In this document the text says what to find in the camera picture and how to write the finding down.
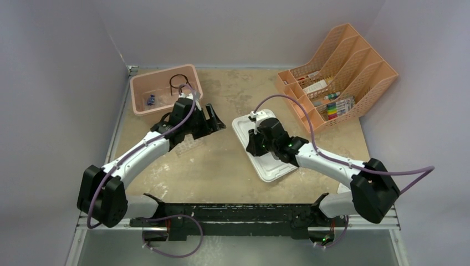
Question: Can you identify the set of coloured markers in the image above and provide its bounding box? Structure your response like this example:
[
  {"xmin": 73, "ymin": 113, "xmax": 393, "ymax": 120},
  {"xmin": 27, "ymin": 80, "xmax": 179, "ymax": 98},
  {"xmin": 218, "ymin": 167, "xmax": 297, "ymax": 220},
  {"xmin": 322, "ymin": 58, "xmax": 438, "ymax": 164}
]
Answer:
[{"xmin": 326, "ymin": 96, "xmax": 355, "ymax": 120}]

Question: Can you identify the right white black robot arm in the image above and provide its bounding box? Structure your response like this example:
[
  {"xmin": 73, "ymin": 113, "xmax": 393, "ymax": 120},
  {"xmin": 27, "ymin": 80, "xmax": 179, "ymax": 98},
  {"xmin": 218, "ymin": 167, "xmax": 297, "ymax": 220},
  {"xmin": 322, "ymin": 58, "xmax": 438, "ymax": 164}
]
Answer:
[{"xmin": 246, "ymin": 115, "xmax": 401, "ymax": 226}]

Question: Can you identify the black wire tripod ring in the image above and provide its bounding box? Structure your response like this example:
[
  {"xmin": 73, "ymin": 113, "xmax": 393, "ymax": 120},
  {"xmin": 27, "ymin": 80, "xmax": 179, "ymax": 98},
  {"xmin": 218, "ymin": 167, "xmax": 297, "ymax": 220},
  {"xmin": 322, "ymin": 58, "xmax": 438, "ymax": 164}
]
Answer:
[{"xmin": 168, "ymin": 74, "xmax": 192, "ymax": 95}]

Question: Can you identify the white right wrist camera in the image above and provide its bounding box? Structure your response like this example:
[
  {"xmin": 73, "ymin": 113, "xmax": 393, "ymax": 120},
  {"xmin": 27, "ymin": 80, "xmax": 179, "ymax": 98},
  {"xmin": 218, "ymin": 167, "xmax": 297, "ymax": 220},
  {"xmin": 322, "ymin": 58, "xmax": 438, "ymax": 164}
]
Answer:
[{"xmin": 248, "ymin": 110, "xmax": 275, "ymax": 130}]

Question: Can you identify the aluminium rail frame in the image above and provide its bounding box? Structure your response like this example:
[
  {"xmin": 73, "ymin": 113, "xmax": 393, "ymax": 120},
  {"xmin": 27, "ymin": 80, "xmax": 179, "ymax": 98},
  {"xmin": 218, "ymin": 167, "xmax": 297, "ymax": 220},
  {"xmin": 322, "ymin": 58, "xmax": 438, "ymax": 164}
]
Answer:
[{"xmin": 66, "ymin": 66, "xmax": 410, "ymax": 266}]

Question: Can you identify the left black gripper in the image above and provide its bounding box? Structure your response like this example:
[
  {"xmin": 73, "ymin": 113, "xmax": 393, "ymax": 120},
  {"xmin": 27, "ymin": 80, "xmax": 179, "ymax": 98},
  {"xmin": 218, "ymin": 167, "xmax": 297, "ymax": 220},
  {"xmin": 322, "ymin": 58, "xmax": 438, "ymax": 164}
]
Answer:
[{"xmin": 183, "ymin": 104, "xmax": 224, "ymax": 140}]

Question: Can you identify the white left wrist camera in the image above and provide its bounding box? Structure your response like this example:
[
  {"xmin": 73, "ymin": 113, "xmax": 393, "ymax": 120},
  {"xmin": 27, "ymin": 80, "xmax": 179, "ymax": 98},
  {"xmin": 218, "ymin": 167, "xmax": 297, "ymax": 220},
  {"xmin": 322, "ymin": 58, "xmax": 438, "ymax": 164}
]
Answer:
[{"xmin": 178, "ymin": 90, "xmax": 202, "ymax": 110}]

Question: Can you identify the pink plastic bin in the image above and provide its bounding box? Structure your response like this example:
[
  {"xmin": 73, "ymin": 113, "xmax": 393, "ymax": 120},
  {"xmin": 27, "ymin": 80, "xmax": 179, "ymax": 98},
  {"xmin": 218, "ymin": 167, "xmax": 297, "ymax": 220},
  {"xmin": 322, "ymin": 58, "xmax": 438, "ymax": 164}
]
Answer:
[{"xmin": 130, "ymin": 64, "xmax": 203, "ymax": 121}]

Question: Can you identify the clear well plate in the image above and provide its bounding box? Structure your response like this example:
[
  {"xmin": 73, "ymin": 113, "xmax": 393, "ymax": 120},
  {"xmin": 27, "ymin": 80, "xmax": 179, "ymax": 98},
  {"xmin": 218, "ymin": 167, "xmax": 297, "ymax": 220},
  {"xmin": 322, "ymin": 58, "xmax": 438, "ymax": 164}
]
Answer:
[{"xmin": 173, "ymin": 135, "xmax": 205, "ymax": 156}]

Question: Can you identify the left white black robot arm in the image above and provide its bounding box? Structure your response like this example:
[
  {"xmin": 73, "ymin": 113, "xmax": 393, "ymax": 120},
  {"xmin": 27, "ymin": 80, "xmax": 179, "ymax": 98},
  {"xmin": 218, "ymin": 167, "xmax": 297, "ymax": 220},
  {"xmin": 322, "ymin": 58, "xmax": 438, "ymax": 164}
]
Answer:
[{"xmin": 77, "ymin": 96, "xmax": 226, "ymax": 229}]

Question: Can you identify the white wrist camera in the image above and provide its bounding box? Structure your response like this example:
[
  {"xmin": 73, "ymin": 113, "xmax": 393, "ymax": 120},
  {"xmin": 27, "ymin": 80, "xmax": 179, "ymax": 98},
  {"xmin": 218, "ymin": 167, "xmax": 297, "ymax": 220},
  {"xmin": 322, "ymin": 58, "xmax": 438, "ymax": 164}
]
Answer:
[
  {"xmin": 248, "ymin": 110, "xmax": 275, "ymax": 130},
  {"xmin": 178, "ymin": 90, "xmax": 202, "ymax": 110}
]

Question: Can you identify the white plastic bin lid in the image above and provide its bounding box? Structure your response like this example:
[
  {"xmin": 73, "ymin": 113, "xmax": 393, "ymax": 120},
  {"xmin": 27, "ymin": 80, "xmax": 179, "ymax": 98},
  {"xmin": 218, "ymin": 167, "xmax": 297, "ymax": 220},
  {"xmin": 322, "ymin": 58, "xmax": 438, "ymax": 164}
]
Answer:
[{"xmin": 232, "ymin": 115, "xmax": 297, "ymax": 183}]

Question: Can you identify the blue capped clear syringe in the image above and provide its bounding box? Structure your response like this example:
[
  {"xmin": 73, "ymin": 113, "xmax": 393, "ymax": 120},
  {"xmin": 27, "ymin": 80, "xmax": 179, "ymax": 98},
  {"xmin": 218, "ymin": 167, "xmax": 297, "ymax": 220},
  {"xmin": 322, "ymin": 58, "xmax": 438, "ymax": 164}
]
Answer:
[{"xmin": 146, "ymin": 94, "xmax": 156, "ymax": 106}]

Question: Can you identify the orange mesh file organizer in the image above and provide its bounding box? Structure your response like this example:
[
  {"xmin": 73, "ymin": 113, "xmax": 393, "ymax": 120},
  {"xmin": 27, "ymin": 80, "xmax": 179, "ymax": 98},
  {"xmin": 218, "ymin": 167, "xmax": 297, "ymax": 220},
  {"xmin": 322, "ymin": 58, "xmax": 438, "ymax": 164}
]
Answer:
[{"xmin": 275, "ymin": 24, "xmax": 399, "ymax": 132}]

